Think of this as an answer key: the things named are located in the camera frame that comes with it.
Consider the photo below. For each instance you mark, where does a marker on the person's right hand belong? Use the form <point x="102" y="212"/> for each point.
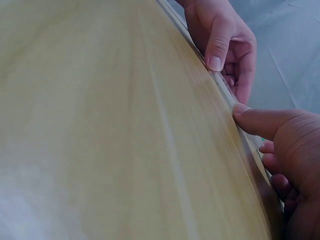
<point x="300" y="155"/>

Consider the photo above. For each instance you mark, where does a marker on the person's left hand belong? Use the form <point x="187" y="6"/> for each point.
<point x="225" y="27"/>

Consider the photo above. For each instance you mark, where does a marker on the clear plastic strip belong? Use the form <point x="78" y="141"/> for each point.
<point x="231" y="98"/>

